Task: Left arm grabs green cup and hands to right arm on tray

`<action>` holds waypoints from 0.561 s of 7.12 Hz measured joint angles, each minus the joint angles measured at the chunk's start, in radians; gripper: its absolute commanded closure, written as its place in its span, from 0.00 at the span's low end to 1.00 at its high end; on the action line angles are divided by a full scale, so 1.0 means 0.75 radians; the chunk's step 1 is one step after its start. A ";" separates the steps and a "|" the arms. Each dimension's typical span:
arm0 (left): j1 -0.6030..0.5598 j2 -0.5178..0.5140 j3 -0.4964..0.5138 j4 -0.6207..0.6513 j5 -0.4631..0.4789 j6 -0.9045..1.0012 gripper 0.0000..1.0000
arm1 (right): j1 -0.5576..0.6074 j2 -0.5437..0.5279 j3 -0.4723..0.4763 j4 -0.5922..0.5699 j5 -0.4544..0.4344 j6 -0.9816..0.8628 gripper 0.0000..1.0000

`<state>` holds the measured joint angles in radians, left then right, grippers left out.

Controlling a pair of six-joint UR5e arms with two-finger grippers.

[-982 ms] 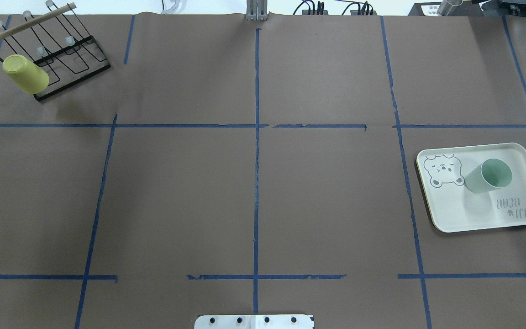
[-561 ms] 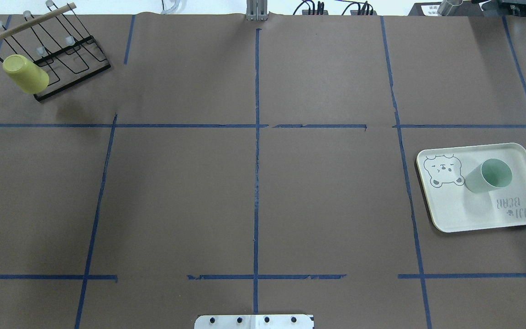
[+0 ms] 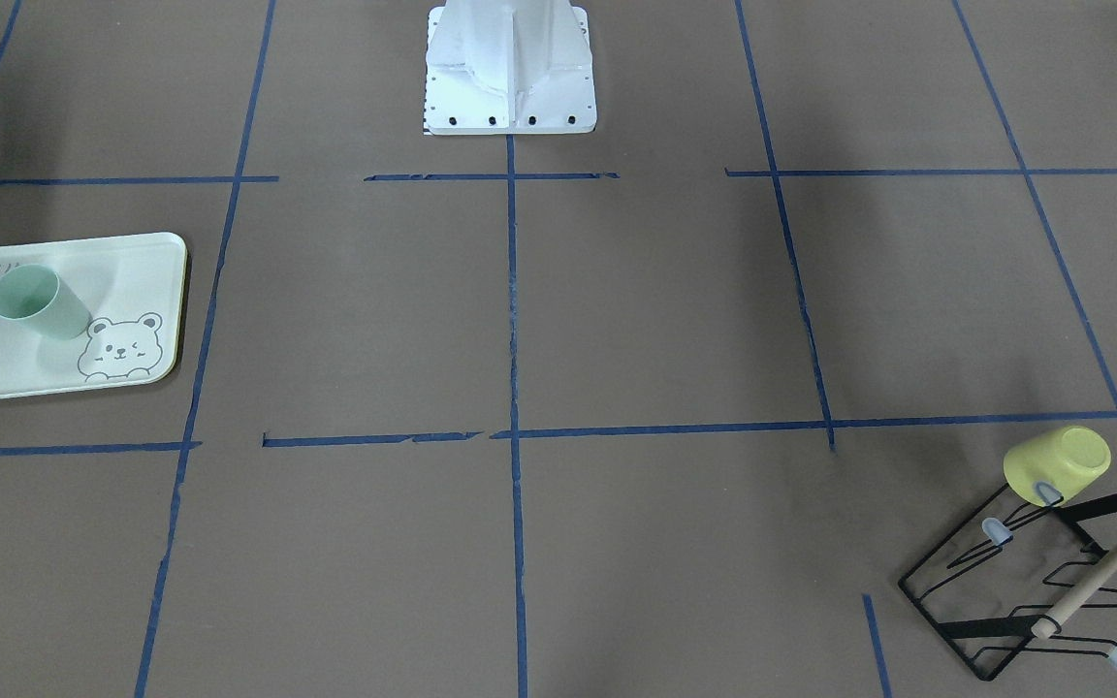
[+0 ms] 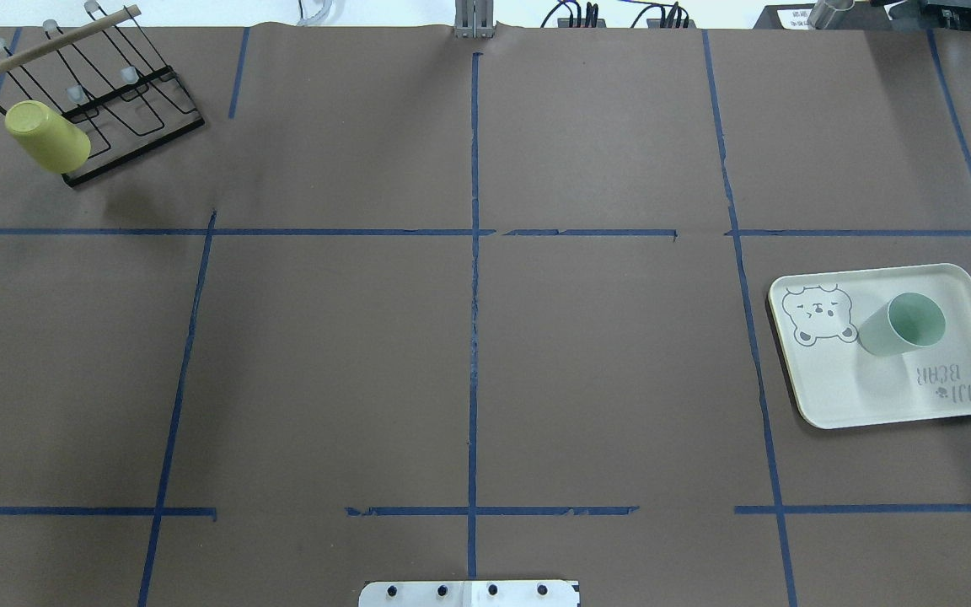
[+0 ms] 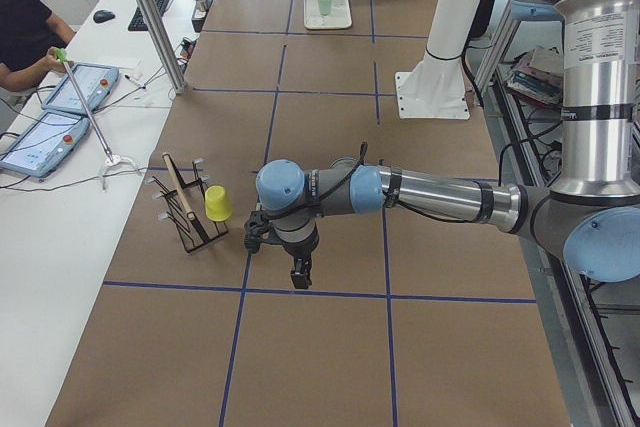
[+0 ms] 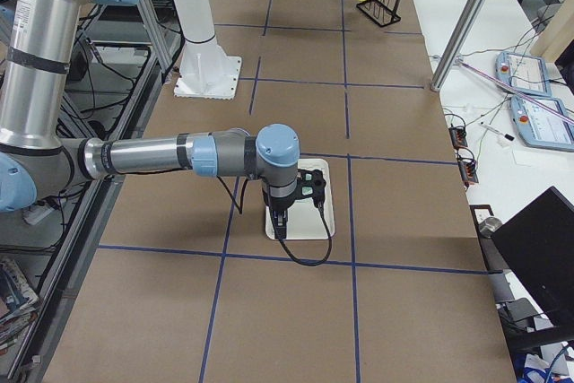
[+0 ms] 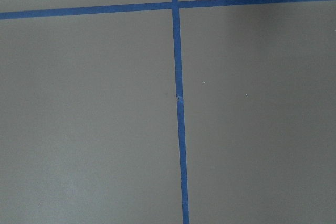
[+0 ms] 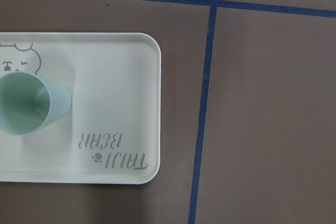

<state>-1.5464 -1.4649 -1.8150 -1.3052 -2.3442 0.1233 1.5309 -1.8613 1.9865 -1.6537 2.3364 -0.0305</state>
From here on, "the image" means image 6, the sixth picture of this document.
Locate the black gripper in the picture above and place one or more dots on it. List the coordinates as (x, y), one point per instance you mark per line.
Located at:
(277, 204)

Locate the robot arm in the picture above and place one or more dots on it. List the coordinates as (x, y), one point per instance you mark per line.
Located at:
(36, 163)

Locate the white bear tray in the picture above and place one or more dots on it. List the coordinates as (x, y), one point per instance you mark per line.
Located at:
(304, 220)

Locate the lower orange power strip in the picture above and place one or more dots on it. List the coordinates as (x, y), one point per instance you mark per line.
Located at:
(468, 171)

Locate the orange power strip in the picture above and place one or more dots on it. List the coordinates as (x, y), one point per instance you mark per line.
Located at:
(458, 137)
(468, 171)

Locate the upper orange power strip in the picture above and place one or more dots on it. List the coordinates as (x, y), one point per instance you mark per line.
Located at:
(458, 137)

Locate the silver metal cylinder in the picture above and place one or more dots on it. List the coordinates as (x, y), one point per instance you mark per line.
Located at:
(488, 226)

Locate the black marker pen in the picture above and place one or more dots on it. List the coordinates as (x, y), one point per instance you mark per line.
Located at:
(497, 132)

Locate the pink rod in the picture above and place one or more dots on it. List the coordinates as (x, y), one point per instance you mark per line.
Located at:
(520, 94)

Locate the stack of magazines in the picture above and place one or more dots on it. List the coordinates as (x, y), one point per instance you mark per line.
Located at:
(19, 302)

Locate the lower teach pendant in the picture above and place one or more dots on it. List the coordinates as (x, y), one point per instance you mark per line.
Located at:
(537, 127)

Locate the teach pendant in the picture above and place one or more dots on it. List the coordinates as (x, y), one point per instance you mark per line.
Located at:
(525, 73)
(537, 127)

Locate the upper teach pendant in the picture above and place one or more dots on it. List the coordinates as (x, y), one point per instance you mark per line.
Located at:
(525, 73)

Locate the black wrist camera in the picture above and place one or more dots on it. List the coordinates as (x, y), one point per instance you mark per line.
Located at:
(314, 179)

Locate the white camera pole base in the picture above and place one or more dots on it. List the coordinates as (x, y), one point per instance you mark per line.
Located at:
(205, 70)

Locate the aluminium frame post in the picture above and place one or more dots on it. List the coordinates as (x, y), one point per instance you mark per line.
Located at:
(456, 42)

